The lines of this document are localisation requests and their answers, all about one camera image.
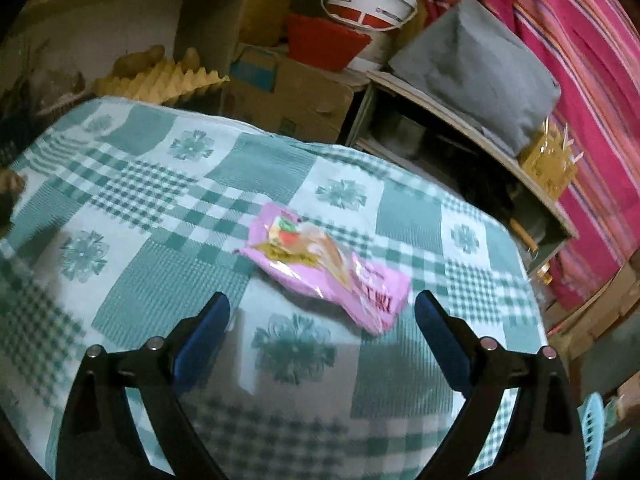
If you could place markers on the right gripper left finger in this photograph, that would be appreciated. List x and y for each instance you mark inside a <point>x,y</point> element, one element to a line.
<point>98,438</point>

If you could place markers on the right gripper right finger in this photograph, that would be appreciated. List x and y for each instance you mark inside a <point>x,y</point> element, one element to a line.
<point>544,437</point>

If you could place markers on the light blue laundry basket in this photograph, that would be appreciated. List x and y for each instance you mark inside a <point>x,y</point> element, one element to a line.
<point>592,418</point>

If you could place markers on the pink snack wrapper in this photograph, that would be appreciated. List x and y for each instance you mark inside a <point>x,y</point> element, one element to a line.
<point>306,259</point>

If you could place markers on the green checkered tablecloth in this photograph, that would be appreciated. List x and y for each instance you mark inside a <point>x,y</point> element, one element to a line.
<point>133,216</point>

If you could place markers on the yellow utensil basket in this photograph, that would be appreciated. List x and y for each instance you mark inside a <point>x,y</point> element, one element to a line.
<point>550,159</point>

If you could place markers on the wooden shelf cabinet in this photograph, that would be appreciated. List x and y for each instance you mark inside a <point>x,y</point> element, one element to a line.
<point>404,126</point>

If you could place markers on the yellow egg carton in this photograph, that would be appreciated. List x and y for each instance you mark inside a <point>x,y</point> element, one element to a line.
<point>164,84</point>

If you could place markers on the grey fabric bag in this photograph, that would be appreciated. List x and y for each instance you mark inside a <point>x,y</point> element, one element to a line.
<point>471,63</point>

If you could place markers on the cardboard box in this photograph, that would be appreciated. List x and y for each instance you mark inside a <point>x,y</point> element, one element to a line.
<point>277,94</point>

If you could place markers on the striped magenta curtain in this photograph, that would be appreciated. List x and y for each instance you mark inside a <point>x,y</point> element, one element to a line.
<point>592,49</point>

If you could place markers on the red plastic basin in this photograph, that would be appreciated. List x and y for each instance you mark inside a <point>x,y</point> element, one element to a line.
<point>323,44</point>

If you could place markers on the white plastic bucket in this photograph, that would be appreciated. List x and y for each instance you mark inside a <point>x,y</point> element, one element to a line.
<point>380,20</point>

